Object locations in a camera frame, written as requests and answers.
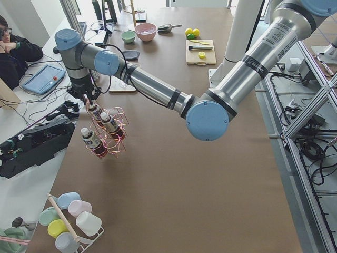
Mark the black computer mouse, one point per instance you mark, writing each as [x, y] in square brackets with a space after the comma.
[55, 50]

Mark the copper wire bottle basket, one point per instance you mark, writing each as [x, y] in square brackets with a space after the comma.
[106, 133]

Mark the blue plastic cup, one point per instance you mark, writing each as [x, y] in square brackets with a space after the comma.
[65, 199]

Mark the black keyboard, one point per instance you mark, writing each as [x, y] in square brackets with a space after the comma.
[83, 26]

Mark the bamboo cutting board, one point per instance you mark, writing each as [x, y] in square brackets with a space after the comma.
[192, 56]

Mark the green plastic cup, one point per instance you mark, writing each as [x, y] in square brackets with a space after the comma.
[47, 216]

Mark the steel muddler black tip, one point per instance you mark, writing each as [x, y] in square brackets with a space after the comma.
[200, 48]

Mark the blue teach pendant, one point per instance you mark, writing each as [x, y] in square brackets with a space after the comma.
[44, 80]

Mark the black device on side table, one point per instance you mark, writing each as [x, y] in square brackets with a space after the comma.
[37, 145]

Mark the cream rabbit tray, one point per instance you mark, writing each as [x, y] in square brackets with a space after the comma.
[118, 86]

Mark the yellow plastic cup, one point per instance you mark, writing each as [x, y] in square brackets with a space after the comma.
[56, 227]

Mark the steel ice scoop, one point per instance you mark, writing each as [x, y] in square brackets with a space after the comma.
[167, 28]

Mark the green bowl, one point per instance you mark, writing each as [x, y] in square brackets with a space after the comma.
[128, 36]

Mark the pink plastic cup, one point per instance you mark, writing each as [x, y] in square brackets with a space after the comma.
[76, 207]

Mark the grey folded cloth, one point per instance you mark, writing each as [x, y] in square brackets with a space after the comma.
[131, 55]

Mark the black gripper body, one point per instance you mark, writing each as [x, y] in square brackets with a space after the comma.
[81, 88]

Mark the yellow half lemon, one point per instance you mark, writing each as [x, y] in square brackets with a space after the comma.
[201, 55]

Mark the wooden cup tree stand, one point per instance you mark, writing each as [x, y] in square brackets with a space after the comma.
[138, 14]

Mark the seated person in black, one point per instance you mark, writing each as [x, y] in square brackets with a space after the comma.
[16, 52]

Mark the pink bowl of ice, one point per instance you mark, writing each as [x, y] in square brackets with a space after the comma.
[146, 31]

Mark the yellow plastic knife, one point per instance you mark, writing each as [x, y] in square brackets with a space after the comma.
[199, 42]

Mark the grey plastic cup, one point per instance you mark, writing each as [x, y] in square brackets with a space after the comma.
[65, 243]

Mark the white plastic cup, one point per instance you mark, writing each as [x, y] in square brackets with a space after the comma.
[88, 223]

